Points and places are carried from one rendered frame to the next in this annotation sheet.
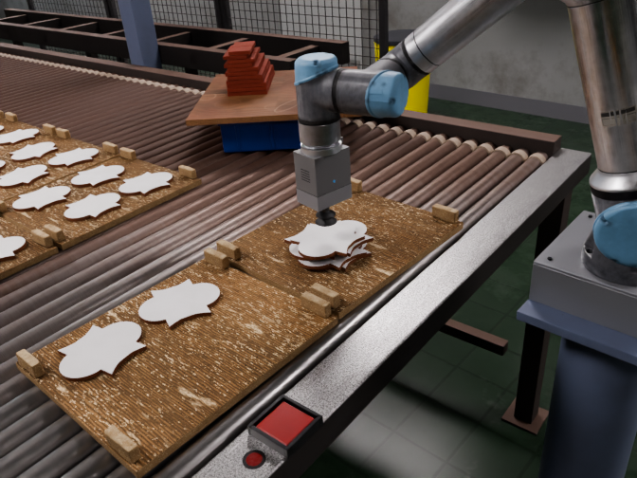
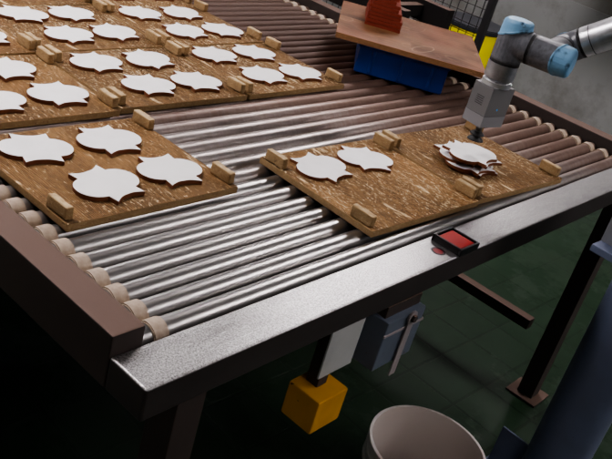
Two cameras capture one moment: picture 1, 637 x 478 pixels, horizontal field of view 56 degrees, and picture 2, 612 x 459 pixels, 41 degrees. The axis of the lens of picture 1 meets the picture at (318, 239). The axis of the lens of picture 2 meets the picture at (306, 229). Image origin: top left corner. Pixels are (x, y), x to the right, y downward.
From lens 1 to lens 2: 1.11 m
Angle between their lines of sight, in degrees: 6
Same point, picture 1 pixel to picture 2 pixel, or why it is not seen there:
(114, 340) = (328, 165)
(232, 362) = (414, 201)
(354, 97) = (542, 55)
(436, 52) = (599, 45)
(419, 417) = (433, 366)
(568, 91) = not seen: outside the picture
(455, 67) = not seen: hidden behind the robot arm
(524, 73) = (583, 104)
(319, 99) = (515, 48)
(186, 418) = (393, 218)
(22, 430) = (280, 194)
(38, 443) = (295, 203)
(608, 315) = not seen: outside the picture
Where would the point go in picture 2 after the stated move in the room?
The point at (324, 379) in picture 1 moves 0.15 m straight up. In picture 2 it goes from (473, 230) to (496, 171)
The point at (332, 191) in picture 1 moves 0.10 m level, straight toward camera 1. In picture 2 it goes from (493, 117) to (499, 130)
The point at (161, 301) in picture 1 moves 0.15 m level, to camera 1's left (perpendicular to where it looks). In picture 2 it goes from (351, 153) to (291, 138)
